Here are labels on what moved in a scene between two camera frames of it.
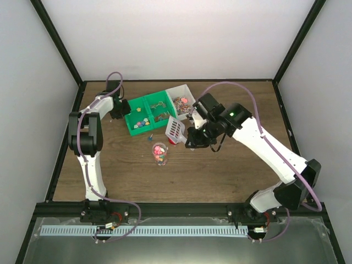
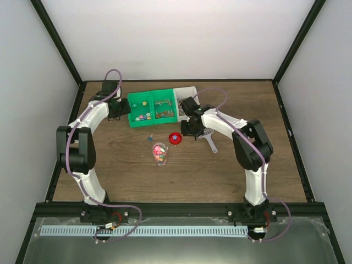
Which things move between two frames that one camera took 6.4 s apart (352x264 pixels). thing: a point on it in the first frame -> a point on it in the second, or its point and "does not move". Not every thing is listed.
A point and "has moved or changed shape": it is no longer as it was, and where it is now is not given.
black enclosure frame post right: (309, 22) does not move
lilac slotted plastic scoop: (175, 130) has moved or changed shape
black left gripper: (126, 111) does not move
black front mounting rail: (119, 213) does not move
